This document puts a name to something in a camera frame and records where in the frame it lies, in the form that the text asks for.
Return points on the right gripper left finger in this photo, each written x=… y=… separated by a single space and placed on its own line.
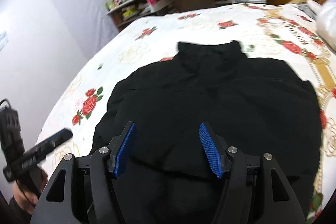
x=121 y=147

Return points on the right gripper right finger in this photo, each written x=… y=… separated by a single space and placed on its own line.
x=215 y=148

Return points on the low wooden shelf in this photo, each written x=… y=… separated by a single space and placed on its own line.
x=129 y=11

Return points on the white duvet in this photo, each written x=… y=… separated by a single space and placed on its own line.
x=325 y=20

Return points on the black jacket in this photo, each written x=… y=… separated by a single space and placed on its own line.
x=258 y=105

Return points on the floral bed blanket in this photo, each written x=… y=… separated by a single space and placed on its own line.
x=263 y=31

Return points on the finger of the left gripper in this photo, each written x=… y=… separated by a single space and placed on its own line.
x=56 y=139

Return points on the person's left hand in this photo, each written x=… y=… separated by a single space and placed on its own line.
x=25 y=199

